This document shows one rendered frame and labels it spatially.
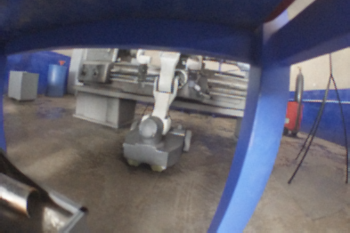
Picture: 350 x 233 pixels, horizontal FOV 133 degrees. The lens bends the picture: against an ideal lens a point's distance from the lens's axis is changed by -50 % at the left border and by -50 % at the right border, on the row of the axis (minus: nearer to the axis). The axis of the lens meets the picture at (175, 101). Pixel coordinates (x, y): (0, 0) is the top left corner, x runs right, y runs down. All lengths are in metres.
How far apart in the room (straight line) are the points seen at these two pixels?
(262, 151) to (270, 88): 0.10
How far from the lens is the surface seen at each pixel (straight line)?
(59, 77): 4.65
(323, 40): 0.19
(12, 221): 0.40
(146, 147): 0.96
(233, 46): 0.27
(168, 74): 1.27
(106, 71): 1.95
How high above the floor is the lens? 0.53
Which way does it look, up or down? 3 degrees down
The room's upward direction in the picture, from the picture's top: 9 degrees clockwise
